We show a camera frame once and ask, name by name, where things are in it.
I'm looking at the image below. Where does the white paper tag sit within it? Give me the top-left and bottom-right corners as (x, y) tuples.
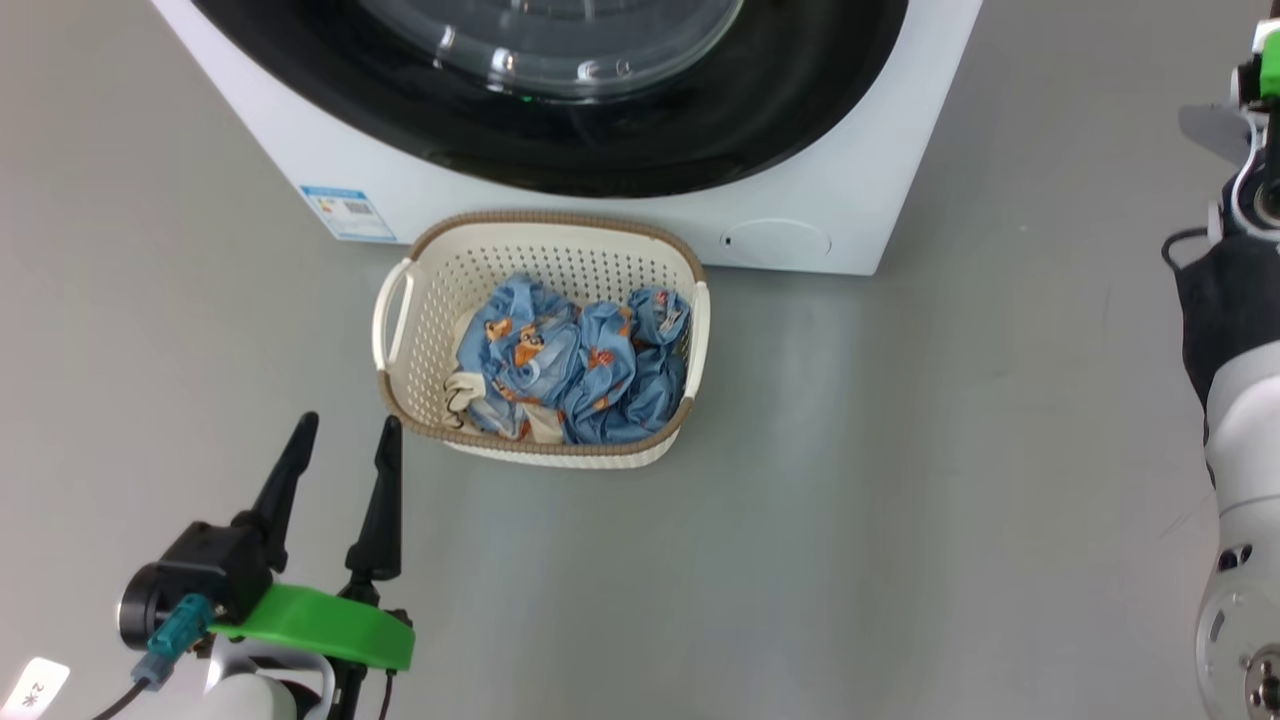
(0, 657), (71, 720)

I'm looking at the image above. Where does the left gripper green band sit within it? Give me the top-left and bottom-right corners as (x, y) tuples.
(208, 411), (417, 720)

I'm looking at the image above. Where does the blue energy label sticker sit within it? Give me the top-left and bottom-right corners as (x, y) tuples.
(300, 186), (398, 242)

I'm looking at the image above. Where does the white front-load washing machine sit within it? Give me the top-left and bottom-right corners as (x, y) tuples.
(150, 0), (986, 276)

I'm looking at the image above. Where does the round drain filter cover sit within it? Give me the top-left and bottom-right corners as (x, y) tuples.
(720, 218), (833, 269)

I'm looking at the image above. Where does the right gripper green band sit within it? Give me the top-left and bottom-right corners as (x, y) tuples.
(1232, 20), (1280, 131)

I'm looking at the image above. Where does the cream perforated laundry basket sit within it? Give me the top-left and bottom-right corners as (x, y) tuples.
(372, 210), (712, 470)

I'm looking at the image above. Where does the black left camera cable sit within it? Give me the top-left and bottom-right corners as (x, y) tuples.
(92, 680), (153, 720)

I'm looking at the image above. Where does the teal left camera connector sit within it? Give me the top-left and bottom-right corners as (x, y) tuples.
(132, 593), (216, 691)

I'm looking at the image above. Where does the blue cartoon print clothing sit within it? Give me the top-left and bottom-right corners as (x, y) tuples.
(444, 273), (693, 446)

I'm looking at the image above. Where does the black glass washing machine door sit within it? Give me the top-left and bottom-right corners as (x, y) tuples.
(190, 0), (911, 198)

